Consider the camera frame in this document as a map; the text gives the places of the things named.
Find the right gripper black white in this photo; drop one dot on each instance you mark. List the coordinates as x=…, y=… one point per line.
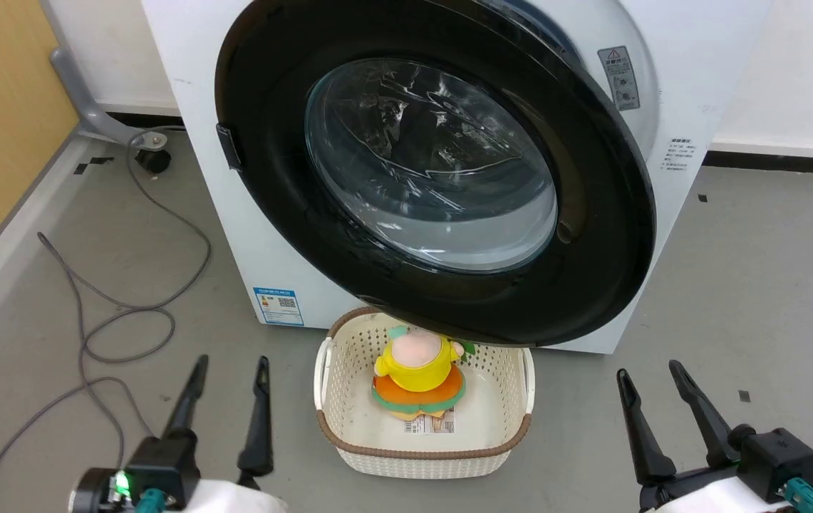
x=777, y=463

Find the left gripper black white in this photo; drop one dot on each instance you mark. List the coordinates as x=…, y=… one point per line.
x=164, y=470

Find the white washing machine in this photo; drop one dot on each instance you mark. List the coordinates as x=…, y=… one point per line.
x=235, y=242

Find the black round washing machine door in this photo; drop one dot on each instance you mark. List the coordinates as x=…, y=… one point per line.
x=271, y=171

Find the blue white energy label sticker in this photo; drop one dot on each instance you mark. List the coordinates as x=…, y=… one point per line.
x=278, y=306

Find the cream laundry basket brown rim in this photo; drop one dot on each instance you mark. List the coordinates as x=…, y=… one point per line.
x=420, y=463

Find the yellow orange plush doll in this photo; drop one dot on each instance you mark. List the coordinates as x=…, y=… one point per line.
x=417, y=370

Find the white printed paper tag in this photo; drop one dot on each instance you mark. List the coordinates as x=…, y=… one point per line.
x=431, y=425

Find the white text sticker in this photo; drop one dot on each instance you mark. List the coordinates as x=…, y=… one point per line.
x=678, y=154

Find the black floor tape strip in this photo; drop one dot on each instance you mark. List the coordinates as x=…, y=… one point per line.
x=89, y=165

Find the grey warning sticker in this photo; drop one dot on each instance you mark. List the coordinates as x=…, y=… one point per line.
x=618, y=78

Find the grey drain pipe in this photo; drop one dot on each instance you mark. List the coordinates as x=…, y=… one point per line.
x=75, y=85

